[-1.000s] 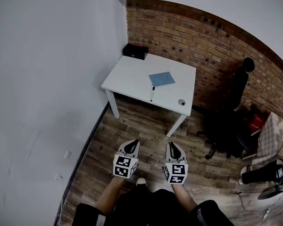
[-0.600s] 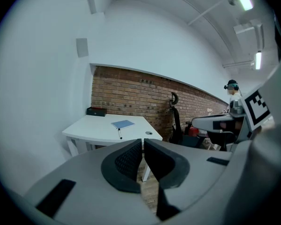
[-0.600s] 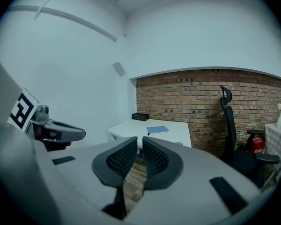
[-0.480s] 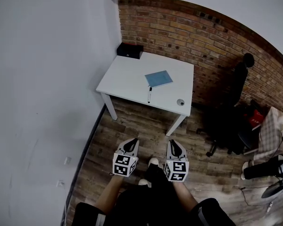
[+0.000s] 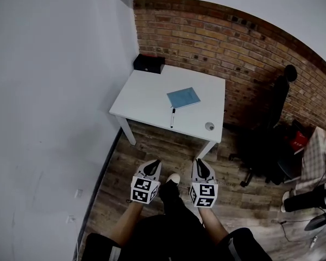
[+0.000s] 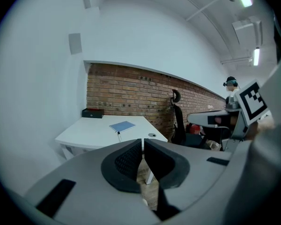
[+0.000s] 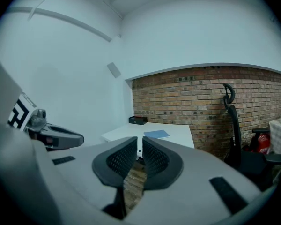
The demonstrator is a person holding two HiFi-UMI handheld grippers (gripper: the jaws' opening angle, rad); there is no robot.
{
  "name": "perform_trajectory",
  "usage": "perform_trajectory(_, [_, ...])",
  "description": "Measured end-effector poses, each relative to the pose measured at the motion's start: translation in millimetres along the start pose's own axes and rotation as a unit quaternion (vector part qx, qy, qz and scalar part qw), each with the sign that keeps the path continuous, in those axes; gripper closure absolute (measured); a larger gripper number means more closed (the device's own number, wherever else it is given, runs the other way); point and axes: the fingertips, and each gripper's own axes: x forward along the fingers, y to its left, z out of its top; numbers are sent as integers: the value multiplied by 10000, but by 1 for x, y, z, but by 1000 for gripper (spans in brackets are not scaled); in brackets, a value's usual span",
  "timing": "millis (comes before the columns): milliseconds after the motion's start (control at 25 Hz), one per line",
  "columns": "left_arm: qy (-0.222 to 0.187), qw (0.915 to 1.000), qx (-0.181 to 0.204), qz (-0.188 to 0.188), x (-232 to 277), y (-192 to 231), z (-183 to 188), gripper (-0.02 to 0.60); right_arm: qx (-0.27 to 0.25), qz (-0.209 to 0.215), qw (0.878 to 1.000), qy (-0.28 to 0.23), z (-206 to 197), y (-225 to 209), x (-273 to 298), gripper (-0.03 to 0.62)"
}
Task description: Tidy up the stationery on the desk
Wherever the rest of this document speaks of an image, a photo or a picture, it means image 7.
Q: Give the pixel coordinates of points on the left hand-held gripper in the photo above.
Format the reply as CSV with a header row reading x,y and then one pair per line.
x,y
19,114

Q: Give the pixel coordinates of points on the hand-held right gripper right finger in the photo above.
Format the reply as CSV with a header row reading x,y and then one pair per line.
x,y
189,172

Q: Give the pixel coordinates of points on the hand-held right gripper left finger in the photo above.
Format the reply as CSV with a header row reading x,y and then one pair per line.
x,y
84,172

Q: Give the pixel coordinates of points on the blue stationery notebook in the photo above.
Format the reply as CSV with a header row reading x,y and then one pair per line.
x,y
157,134

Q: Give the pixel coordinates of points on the white desk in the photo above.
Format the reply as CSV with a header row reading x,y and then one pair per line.
x,y
178,132

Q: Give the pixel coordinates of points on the black office chair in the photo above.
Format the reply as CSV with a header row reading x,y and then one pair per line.
x,y
236,137

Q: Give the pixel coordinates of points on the black storage box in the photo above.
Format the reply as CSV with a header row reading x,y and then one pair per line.
x,y
137,120

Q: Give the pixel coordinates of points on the red box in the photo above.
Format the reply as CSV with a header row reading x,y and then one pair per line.
x,y
262,144

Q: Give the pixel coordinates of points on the table with checkered cloth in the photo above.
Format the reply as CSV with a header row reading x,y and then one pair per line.
x,y
279,137

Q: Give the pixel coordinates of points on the white wall panel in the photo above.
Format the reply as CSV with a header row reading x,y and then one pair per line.
x,y
114,69

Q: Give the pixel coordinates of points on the white wall conduit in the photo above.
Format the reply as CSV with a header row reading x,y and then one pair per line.
x,y
72,21

